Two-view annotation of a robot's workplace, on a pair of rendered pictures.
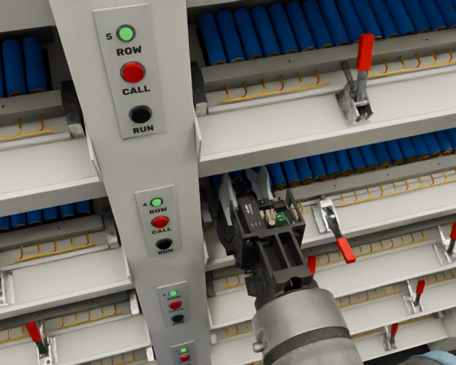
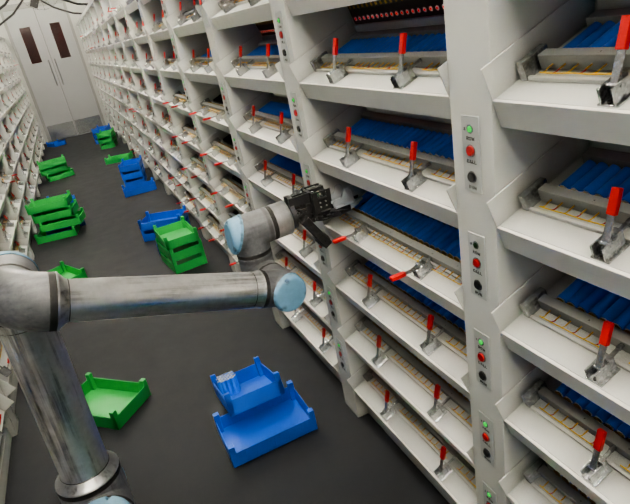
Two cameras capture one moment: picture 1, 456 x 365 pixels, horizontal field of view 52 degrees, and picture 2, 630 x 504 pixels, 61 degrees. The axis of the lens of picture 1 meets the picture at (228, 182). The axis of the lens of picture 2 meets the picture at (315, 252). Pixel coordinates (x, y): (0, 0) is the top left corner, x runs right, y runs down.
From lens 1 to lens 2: 1.38 m
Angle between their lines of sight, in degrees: 69
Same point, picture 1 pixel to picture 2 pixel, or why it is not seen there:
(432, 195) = (399, 258)
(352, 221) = (365, 244)
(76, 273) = not seen: hidden behind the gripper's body
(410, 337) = (458, 490)
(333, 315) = (277, 210)
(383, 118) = (351, 169)
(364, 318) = (411, 391)
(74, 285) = not seen: hidden behind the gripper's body
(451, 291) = (466, 437)
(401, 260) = (413, 330)
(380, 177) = (387, 231)
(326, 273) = (384, 305)
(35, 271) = not seen: hidden behind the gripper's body
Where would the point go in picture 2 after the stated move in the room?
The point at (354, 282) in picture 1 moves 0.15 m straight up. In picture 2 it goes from (385, 318) to (378, 266)
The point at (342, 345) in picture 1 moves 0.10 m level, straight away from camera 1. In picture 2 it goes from (265, 212) to (302, 211)
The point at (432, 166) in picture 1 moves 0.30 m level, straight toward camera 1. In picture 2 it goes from (406, 241) to (289, 240)
